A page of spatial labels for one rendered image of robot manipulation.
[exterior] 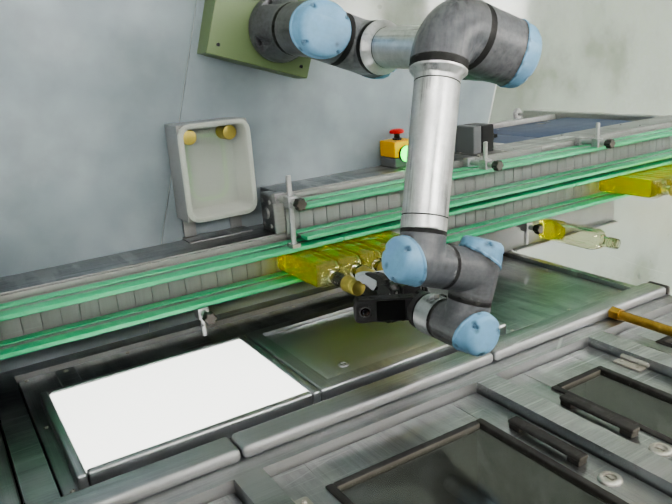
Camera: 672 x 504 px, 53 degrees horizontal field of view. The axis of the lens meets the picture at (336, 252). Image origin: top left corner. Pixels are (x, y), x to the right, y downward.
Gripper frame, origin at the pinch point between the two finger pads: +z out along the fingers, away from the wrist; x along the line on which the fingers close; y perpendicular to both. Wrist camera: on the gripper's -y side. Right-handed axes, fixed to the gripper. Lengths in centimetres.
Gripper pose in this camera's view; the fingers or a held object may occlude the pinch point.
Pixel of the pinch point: (357, 287)
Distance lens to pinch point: 140.0
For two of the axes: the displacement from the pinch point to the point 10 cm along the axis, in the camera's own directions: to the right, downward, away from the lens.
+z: -5.3, -2.1, 8.2
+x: -0.7, -9.6, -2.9
